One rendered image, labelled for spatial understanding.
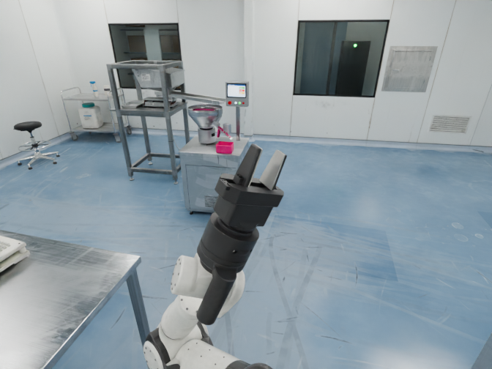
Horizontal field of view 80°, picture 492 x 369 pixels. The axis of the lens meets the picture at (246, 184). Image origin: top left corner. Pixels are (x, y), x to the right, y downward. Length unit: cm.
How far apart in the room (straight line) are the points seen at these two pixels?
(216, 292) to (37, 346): 88
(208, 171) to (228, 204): 257
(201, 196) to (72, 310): 208
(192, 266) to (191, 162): 254
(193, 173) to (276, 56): 303
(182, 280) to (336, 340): 184
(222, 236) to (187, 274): 10
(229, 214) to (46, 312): 103
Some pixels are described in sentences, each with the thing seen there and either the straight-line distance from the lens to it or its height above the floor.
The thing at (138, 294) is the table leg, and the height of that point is 70.
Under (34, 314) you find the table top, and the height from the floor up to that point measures 90.
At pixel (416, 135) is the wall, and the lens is 602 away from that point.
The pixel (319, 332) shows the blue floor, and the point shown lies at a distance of 229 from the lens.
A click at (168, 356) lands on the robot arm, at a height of 119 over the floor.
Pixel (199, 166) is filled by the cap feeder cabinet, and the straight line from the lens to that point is 301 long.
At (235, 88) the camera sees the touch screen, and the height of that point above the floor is 132.
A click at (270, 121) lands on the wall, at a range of 564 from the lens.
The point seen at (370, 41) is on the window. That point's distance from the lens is 553.
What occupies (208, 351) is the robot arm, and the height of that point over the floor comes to 122.
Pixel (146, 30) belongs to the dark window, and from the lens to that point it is 608.
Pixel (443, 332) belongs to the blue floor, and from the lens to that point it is 260.
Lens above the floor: 179
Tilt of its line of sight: 27 degrees down
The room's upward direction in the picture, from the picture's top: straight up
